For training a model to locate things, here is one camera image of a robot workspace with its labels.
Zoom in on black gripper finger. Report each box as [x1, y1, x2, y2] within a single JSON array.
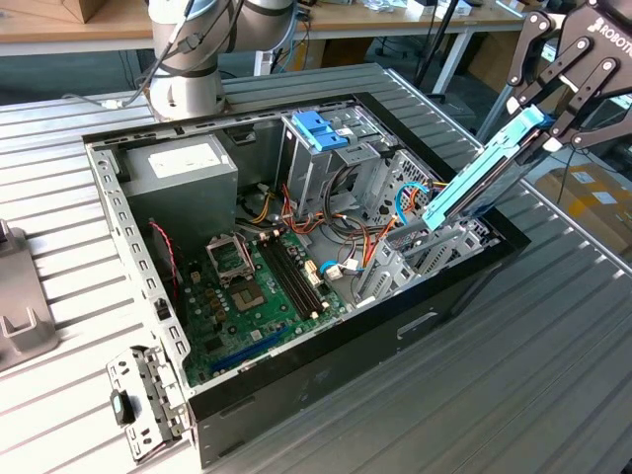
[[542, 57, 632, 154], [506, 9, 594, 115]]

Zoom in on hard disk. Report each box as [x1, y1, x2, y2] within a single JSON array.
[[422, 106, 554, 232]]

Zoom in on grey metal disk bay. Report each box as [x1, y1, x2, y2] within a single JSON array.
[[355, 216, 500, 310]]

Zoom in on small cardboard trays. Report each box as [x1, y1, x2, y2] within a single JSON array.
[[493, 0, 544, 19]]

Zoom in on black tripod stand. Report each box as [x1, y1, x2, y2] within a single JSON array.
[[414, 0, 468, 95]]

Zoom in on cardboard box with labels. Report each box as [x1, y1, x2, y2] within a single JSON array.
[[535, 165, 632, 258]]

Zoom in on long wooden desk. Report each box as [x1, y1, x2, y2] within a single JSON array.
[[0, 0, 596, 98]]

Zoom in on yellowish cardboard box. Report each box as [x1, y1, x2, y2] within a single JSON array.
[[295, 37, 374, 73]]

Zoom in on blue plastic drive latch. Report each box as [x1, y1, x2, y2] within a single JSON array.
[[290, 111, 351, 154]]

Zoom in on grey metal drive cage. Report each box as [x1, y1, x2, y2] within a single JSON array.
[[276, 106, 396, 221]]

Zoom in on black RAM slot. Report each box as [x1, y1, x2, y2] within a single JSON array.
[[276, 234, 330, 310], [264, 238, 319, 318], [258, 240, 313, 321], [271, 236, 324, 314]]

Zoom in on open black PC case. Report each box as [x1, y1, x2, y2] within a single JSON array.
[[81, 91, 532, 470]]

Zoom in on grey power supply unit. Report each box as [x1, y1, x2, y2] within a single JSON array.
[[118, 133, 240, 248]]

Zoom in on CPU socket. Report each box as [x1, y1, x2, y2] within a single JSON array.
[[227, 278, 272, 315]]

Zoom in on metal socket cover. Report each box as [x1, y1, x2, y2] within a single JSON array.
[[203, 234, 257, 288]]

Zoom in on blue expansion slot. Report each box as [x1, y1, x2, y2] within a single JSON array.
[[209, 323, 290, 376]]

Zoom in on green motherboard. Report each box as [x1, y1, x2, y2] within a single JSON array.
[[175, 229, 350, 389]]

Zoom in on black case fan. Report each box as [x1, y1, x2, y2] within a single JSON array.
[[146, 219, 183, 305]]

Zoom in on brown cardboard box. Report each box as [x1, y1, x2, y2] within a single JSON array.
[[39, 0, 108, 24]]

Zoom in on metal expansion card retainer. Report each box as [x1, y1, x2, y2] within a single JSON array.
[[106, 345, 195, 465]]

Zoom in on grey plastic parts rack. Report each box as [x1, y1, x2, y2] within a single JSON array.
[[0, 219, 60, 371]]

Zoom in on blue data wire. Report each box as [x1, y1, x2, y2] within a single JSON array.
[[394, 181, 432, 228]]

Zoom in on orange yellow wire bundle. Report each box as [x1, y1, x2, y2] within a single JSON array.
[[361, 216, 402, 272]]

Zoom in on black cable bundle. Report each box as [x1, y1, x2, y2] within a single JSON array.
[[321, 162, 369, 243]]

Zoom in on white cable plug block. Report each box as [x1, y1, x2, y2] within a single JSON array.
[[254, 48, 276, 76]]

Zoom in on blue wire white plug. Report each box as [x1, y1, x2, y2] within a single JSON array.
[[318, 259, 366, 283]]

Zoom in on red orange wire bundle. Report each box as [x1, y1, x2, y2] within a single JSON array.
[[279, 183, 367, 239]]

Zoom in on yellow black wire bundle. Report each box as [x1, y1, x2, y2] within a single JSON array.
[[235, 183, 277, 224]]

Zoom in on red fan wire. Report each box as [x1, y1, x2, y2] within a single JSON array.
[[148, 220, 182, 297]]

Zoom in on thin black cable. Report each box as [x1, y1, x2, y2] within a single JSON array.
[[61, 92, 124, 110]]

